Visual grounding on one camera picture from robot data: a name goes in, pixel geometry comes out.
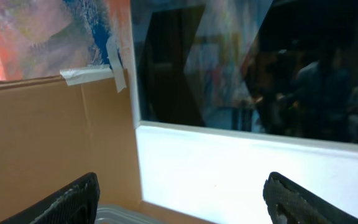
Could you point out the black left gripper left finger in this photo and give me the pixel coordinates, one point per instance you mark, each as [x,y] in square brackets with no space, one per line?
[75,203]

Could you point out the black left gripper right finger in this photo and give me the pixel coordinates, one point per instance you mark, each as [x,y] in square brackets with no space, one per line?
[288,202]

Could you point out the grey plastic mesh basket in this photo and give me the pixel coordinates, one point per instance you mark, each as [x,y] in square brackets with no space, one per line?
[113,214]

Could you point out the brown cardboard panel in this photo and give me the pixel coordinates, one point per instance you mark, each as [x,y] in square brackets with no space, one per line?
[52,133]

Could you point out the white masking tape strip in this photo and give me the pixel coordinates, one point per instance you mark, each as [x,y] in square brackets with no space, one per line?
[114,69]

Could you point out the dark glass window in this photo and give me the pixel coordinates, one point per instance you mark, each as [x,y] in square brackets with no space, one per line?
[287,68]

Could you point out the colourful painted board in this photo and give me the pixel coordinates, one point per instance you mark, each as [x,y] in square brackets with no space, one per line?
[39,38]

